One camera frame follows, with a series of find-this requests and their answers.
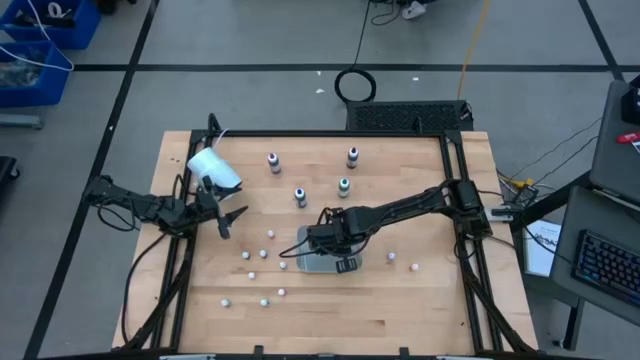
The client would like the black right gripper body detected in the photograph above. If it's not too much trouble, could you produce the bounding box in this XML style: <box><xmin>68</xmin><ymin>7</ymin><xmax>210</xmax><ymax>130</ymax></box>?
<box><xmin>305</xmin><ymin>222</ymin><xmax>372</xmax><ymax>259</ymax></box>

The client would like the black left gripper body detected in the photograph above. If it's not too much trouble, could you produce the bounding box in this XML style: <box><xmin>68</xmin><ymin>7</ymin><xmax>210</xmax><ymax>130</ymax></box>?
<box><xmin>195</xmin><ymin>185</ymin><xmax>227</xmax><ymax>227</ymax></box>

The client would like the grey plastic tray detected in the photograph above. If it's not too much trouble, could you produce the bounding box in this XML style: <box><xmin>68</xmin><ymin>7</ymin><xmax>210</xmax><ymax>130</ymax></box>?
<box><xmin>295</xmin><ymin>224</ymin><xmax>365</xmax><ymax>275</ymax></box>

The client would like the black perforated computer case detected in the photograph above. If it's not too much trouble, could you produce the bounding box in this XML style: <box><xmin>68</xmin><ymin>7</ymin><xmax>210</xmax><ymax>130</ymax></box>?
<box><xmin>345</xmin><ymin>99</ymin><xmax>475</xmax><ymax>134</ymax></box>

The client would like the white paper sheet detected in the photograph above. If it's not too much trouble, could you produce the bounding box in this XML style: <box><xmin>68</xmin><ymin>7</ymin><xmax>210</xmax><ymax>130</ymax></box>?
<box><xmin>522</xmin><ymin>218</ymin><xmax>564</xmax><ymax>278</ymax></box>

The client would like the blue plastic bin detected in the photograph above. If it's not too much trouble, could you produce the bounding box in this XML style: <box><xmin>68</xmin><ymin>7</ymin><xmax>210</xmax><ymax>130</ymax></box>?
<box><xmin>0</xmin><ymin>40</ymin><xmax>74</xmax><ymax>109</ymax></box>
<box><xmin>0</xmin><ymin>0</ymin><xmax>103</xmax><ymax>51</ymax></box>

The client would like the black rounded object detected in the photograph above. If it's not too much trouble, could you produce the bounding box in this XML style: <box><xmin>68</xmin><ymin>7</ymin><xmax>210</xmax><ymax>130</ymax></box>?
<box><xmin>0</xmin><ymin>155</ymin><xmax>21</xmax><ymax>199</ymax></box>

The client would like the grey metal bar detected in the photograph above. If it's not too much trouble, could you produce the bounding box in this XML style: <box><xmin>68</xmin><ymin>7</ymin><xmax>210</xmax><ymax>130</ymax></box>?
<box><xmin>0</xmin><ymin>113</ymin><xmax>44</xmax><ymax>131</ymax></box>

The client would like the grey desk with keyboard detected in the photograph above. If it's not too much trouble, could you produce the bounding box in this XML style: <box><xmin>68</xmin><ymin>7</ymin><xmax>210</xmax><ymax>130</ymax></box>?
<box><xmin>549</xmin><ymin>185</ymin><xmax>640</xmax><ymax>329</ymax></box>

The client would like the white shoe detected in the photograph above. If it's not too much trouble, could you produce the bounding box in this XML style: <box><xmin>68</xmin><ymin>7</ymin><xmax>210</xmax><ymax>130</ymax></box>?
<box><xmin>402</xmin><ymin>0</ymin><xmax>427</xmax><ymax>21</ymax></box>

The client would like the black backlit keyboard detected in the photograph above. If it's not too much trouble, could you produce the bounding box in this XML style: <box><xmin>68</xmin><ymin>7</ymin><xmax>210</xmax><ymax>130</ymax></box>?
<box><xmin>571</xmin><ymin>228</ymin><xmax>640</xmax><ymax>307</ymax></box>

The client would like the black desk device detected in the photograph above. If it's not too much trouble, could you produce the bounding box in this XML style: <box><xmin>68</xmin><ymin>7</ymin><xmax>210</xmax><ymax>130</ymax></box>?
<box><xmin>621</xmin><ymin>74</ymin><xmax>640</xmax><ymax>126</ymax></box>

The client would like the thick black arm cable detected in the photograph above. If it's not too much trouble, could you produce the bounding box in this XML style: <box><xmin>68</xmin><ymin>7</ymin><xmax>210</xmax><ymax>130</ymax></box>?
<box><xmin>121</xmin><ymin>232</ymin><xmax>169</xmax><ymax>346</ymax></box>

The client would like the black coiled cable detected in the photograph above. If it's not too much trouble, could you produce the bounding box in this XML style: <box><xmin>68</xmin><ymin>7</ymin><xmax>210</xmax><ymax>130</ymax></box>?
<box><xmin>333</xmin><ymin>0</ymin><xmax>378</xmax><ymax>105</ymax></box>

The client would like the yellow cable plug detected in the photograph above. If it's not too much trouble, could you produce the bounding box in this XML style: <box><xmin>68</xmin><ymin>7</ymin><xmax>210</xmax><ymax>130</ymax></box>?
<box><xmin>502</xmin><ymin>174</ymin><xmax>535</xmax><ymax>190</ymax></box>

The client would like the thin white cable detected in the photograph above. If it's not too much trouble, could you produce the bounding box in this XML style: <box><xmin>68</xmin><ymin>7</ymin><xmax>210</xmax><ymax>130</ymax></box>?
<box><xmin>0</xmin><ymin>0</ymin><xmax>76</xmax><ymax>73</ymax></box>

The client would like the yellow cable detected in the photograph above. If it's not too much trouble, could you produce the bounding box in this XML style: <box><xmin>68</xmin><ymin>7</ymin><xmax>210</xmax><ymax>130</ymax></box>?
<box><xmin>456</xmin><ymin>0</ymin><xmax>493</xmax><ymax>101</ymax></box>

